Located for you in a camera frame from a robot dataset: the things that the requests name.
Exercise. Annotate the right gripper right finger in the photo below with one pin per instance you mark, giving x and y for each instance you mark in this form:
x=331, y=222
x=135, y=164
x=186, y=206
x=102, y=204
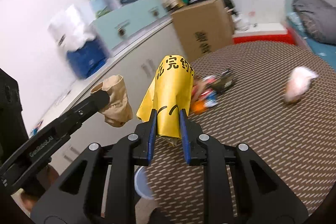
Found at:
x=239, y=186

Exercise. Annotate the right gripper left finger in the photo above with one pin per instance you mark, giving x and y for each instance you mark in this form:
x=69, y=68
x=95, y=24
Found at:
x=98, y=187

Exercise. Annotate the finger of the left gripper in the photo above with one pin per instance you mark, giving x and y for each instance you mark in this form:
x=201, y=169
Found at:
x=73, y=119

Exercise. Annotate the yellow paper bag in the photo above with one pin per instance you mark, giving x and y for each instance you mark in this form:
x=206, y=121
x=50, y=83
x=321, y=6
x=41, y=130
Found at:
x=169, y=92

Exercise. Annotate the red blue toothpaste tube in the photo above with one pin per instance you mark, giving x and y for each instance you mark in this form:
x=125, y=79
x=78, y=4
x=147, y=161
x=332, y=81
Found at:
x=206, y=90

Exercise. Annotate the white plastic bag with peels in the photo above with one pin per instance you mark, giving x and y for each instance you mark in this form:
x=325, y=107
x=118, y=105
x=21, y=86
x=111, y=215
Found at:
x=298, y=84

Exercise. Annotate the blue trash bin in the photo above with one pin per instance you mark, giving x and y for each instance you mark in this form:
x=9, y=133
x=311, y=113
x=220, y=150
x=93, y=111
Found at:
x=141, y=185

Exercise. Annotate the blue shopping bag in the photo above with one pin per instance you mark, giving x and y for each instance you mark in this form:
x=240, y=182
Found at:
x=87, y=60

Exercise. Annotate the white low cabinet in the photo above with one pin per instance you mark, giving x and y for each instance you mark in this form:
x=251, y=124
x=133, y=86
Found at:
x=137, y=64

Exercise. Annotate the white shopping bag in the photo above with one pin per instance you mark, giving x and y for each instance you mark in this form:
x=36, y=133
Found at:
x=69, y=30

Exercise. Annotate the brown polka dot tablecloth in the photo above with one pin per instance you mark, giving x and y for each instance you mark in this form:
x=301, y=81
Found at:
x=297, y=140

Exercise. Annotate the teal drawer unit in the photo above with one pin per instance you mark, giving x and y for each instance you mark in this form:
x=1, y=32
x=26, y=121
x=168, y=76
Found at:
x=121, y=24

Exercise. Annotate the large cardboard box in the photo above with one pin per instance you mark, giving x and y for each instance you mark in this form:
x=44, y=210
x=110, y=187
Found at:
x=203, y=28

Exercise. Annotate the teal bed sheet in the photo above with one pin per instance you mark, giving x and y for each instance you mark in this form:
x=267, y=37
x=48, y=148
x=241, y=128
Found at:
x=304, y=40

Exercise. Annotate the red step platform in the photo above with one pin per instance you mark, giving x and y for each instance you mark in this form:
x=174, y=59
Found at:
x=281, y=35

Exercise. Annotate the white plastic bag on floor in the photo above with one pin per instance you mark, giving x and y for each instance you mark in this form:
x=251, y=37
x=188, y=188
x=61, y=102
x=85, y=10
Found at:
x=241, y=22

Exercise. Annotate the grey folded blanket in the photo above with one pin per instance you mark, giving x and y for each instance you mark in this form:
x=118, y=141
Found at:
x=318, y=19

